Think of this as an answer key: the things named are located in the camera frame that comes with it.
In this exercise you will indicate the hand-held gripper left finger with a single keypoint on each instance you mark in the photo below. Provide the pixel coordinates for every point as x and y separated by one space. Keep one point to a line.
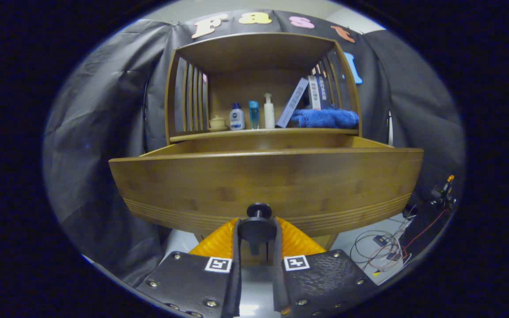
236 282

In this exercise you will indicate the small black device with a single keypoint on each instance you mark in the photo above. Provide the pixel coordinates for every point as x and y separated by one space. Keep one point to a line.
380 240

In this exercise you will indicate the wooden drawer with black knob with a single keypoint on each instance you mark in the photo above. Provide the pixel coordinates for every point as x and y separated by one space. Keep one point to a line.
259 176

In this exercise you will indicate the white bottle with blue cap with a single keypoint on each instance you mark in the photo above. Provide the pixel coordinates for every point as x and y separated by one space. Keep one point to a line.
237 120

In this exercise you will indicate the white spine book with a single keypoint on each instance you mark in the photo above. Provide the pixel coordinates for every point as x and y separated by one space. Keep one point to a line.
314 92

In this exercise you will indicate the lavender book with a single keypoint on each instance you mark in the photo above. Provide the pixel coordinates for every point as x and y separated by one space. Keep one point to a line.
293 101

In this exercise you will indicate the backdrop stand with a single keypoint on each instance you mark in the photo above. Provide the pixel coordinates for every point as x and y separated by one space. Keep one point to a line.
390 128
145 110

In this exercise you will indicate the wooden cabinet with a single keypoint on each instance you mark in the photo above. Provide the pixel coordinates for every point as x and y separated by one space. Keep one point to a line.
254 57

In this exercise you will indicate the dark blue book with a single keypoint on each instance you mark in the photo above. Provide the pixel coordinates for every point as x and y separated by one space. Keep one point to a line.
323 92

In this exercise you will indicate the beige lidded teacup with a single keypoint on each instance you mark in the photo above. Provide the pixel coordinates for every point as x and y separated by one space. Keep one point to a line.
217 123

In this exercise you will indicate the white pump bottle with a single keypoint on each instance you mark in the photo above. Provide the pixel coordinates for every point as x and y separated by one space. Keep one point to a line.
269 115

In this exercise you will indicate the clear blue bottle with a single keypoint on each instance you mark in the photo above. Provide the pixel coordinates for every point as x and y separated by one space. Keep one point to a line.
253 115

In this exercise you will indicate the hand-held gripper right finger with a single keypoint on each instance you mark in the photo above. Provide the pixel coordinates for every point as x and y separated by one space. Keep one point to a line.
279 282

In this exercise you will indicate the blue towel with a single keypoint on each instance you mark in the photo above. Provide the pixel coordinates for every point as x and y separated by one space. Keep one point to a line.
325 118

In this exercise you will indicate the wooden countertop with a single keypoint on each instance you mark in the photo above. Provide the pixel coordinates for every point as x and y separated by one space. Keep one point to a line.
259 132

